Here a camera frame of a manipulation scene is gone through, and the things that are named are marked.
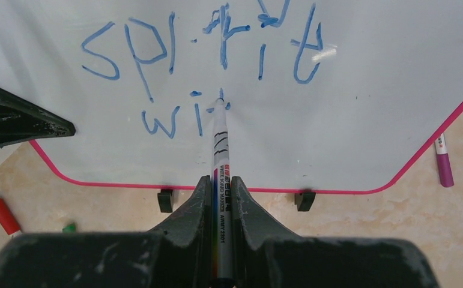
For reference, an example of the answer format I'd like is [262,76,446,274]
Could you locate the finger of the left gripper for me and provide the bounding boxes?
[0,133,76,148]
[0,88,76,137]

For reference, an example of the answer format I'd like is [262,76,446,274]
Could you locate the green marker pen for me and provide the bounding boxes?
[62,223,77,233]

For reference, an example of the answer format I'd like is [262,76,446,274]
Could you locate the black whiteboard stand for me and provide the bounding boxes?
[157,188,316,214]

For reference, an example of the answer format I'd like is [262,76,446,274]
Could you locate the pink framed whiteboard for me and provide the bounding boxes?
[0,1,463,194]

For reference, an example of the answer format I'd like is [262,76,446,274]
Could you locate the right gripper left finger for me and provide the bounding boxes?
[148,176,211,287]

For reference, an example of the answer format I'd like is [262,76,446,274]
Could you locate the red marker pen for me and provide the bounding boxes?
[0,198,22,236]

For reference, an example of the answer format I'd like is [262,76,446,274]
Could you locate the purple marker pen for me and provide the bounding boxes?
[434,133,454,188]

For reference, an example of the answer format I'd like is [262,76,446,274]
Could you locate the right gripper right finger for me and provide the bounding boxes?
[231,176,299,287]

